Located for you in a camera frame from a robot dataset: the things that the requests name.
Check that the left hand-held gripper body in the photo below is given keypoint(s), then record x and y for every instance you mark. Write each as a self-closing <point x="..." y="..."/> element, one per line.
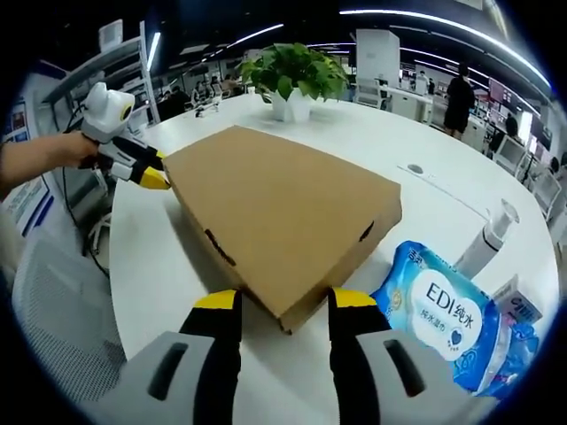
<point x="108" y="110"/>

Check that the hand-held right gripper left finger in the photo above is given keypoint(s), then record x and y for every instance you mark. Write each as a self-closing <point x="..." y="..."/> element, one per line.
<point x="177" y="376"/>

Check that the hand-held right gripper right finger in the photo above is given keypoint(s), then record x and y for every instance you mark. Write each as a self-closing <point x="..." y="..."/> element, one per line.
<point x="390" y="376"/>

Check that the blue wet wipes soft pack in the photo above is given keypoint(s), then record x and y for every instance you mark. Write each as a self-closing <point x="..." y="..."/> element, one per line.
<point x="443" y="310"/>

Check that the blue patterned soft pack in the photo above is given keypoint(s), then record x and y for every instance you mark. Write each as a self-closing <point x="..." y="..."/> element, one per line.
<point x="509" y="354"/>

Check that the brown cardboard shoe box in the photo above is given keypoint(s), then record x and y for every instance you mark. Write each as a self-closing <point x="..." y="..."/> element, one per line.
<point x="283" y="212"/>

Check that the small white carton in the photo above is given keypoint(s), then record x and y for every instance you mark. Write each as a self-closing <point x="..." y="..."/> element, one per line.
<point x="520" y="301"/>

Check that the white pump bottle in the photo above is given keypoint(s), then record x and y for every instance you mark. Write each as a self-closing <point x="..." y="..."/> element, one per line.
<point x="485" y="241"/>

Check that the person's left hand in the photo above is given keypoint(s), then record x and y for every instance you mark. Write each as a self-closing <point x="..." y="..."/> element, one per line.
<point x="73" y="148"/>

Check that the blue bordered poster board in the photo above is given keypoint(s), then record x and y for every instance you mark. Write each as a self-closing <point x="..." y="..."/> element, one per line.
<point x="26" y="199"/>

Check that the grey mesh office chair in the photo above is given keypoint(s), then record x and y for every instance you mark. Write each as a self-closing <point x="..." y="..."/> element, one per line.
<point x="62" y="310"/>

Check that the green potted plant white pot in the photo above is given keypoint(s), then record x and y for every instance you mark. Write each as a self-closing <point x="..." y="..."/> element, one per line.
<point x="297" y="75"/>

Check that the ceiling light strip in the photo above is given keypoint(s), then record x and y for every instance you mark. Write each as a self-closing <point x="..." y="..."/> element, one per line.
<point x="443" y="22"/>

